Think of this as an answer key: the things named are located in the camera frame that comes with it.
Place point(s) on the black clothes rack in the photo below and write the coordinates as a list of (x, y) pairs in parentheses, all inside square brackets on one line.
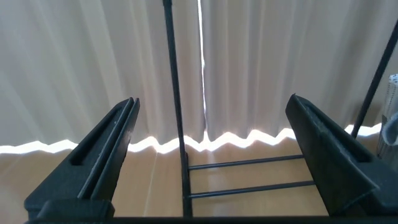
[(174, 77)]

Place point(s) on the white laundry basket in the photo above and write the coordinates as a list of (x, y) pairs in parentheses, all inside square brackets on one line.
[(392, 93)]

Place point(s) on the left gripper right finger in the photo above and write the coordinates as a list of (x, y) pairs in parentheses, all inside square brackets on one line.
[(335, 174)]

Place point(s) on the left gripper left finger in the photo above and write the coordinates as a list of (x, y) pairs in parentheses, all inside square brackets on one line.
[(105, 174)]

